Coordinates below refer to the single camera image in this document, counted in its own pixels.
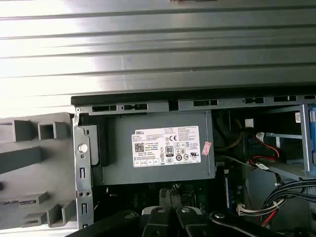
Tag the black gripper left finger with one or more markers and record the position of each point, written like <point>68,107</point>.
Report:
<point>155,222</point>

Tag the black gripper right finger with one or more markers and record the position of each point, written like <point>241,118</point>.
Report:
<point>190,222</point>

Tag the grey power supply unit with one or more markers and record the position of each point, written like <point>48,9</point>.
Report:
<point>118,148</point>

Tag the black PC case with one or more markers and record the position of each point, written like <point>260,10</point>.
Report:
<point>148,99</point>

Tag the grey parts rack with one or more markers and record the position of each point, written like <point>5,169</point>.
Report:
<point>37,158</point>

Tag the grey metal drive cage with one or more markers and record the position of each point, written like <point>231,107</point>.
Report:
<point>304,148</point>

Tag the blue plastic disk carrier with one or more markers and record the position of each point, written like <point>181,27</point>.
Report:
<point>313,128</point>

